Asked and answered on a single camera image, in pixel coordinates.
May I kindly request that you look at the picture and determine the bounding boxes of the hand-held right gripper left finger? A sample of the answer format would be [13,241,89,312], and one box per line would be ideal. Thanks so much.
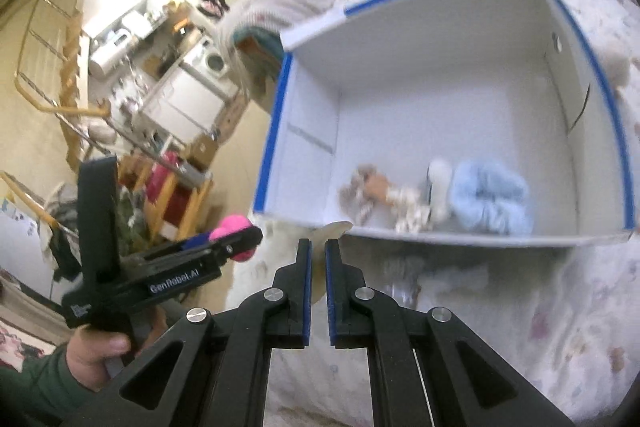
[65,238,314,427]

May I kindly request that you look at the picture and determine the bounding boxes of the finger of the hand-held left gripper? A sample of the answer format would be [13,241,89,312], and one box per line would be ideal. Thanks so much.
[205,227,264,264]
[145,232,222,259]

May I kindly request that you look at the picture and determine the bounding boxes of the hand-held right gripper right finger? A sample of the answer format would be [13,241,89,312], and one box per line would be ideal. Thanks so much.
[324,238,576,427]

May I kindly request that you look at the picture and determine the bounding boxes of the pink fluffy pompom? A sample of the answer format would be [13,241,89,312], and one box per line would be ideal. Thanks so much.
[208,214,254,264]

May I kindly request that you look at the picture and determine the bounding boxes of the tan paper card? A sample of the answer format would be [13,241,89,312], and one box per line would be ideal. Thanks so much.
[309,220,354,242]

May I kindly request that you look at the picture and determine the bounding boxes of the grey scrunchie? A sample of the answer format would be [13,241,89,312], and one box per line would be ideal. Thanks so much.
[339,179,375,225]

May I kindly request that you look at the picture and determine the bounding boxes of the beige floral scrunchie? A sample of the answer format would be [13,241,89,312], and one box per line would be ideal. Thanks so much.
[394,186,434,234]

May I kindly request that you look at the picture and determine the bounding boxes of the cream plush with black stripe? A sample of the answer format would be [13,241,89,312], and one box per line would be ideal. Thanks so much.
[426,158,454,226]

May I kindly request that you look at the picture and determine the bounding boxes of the light blue fluffy scrunchie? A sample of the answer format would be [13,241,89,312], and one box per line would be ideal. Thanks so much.
[447,159,536,236]

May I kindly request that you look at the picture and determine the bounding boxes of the blue cardboard box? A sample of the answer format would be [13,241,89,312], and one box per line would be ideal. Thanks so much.
[252,0,639,249]

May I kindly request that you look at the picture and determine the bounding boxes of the person's left forearm green sleeve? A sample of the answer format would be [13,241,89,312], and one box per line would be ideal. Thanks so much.
[0,342,109,427]

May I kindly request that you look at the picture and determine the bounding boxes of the person's left hand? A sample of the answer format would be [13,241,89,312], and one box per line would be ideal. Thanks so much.
[65,304,169,394]

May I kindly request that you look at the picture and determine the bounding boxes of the yellow wooden rack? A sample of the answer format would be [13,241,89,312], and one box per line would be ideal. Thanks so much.
[117,151,214,244]

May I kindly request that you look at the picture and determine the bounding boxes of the small clear packet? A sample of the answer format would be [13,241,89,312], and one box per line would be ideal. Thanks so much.
[386,263,422,306]

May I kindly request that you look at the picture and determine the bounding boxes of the cardboard box on floor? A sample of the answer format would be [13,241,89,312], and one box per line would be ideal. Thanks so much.
[187,134,222,168]

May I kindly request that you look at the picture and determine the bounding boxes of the white kitchen cabinets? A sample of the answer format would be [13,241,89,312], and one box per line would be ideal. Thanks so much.
[136,56,227,144]

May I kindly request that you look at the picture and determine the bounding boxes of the white washing machine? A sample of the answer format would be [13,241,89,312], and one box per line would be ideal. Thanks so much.
[199,38,229,81]

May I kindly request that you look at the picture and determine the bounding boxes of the white water heater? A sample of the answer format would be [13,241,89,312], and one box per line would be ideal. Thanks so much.
[88,47,122,76]

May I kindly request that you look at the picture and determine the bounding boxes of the wooden ladder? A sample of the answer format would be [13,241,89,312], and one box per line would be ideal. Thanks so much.
[14,0,113,170]

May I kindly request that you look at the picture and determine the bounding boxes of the beige plush toy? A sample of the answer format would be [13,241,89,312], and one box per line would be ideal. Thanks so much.
[607,52,640,94]

